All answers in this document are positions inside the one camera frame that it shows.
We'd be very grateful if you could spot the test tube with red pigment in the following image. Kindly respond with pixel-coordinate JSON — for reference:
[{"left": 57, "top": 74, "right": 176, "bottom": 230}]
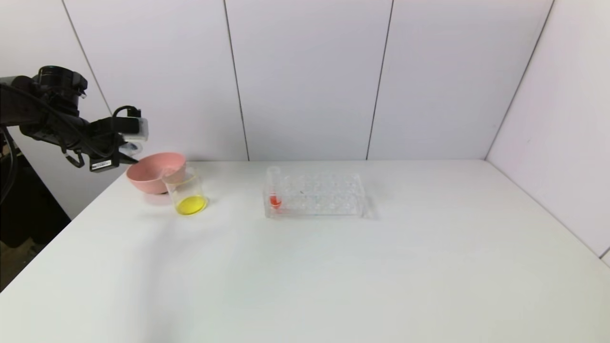
[{"left": 267, "top": 166, "right": 283, "bottom": 209}]

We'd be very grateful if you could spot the clear glass beaker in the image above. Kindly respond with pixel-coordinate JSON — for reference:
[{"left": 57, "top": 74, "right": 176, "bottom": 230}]
[{"left": 163, "top": 167, "right": 209, "bottom": 216}]

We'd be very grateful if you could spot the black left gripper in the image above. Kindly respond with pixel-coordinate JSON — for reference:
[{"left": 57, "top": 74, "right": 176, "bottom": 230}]
[{"left": 85, "top": 132, "right": 139, "bottom": 173}]

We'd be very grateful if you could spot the pink bowl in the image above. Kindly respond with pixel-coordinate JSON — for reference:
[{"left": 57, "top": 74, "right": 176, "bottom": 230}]
[{"left": 126, "top": 152, "right": 187, "bottom": 195}]

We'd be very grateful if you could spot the black bulky object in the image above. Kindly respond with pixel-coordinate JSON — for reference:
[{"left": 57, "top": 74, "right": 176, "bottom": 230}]
[{"left": 0, "top": 152, "right": 72, "bottom": 249}]

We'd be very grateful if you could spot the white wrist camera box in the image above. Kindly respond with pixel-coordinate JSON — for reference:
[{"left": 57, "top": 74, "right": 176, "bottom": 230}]
[{"left": 124, "top": 118, "right": 149, "bottom": 143}]

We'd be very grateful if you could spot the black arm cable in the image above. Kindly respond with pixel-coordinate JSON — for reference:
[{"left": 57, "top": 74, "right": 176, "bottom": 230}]
[{"left": 0, "top": 83, "right": 142, "bottom": 206}]

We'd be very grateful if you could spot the clear acrylic test tube rack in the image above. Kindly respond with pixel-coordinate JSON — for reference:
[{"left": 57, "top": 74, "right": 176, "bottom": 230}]
[{"left": 263, "top": 171, "right": 366, "bottom": 219}]

